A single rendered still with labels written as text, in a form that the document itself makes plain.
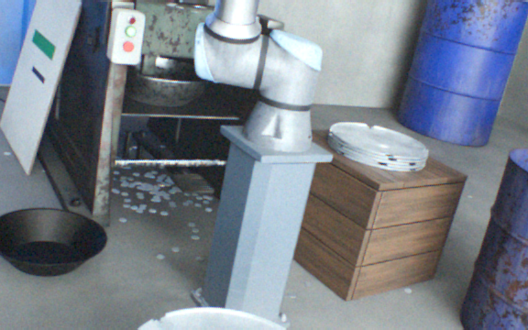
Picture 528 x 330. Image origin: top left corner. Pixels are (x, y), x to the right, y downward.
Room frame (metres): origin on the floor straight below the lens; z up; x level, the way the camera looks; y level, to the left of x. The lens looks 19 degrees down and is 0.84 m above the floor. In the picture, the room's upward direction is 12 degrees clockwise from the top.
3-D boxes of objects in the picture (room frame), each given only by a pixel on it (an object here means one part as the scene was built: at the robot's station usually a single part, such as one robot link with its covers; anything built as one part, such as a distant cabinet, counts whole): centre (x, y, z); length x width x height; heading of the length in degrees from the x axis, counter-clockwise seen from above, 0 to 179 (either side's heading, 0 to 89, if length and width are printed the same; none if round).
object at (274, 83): (1.29, -0.02, 0.62); 0.13 x 0.12 x 0.14; 94
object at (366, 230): (1.72, -0.32, 0.18); 0.40 x 0.38 x 0.35; 39
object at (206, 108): (1.98, 0.39, 0.31); 0.43 x 0.42 x 0.01; 123
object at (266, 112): (1.29, -0.02, 0.50); 0.15 x 0.15 x 0.10
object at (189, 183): (1.86, 0.31, 0.14); 0.59 x 0.10 x 0.05; 33
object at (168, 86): (1.97, 0.39, 0.36); 0.34 x 0.34 x 0.10
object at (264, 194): (1.29, -0.02, 0.23); 0.19 x 0.19 x 0.45; 35
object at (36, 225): (1.35, 0.49, 0.04); 0.30 x 0.30 x 0.07
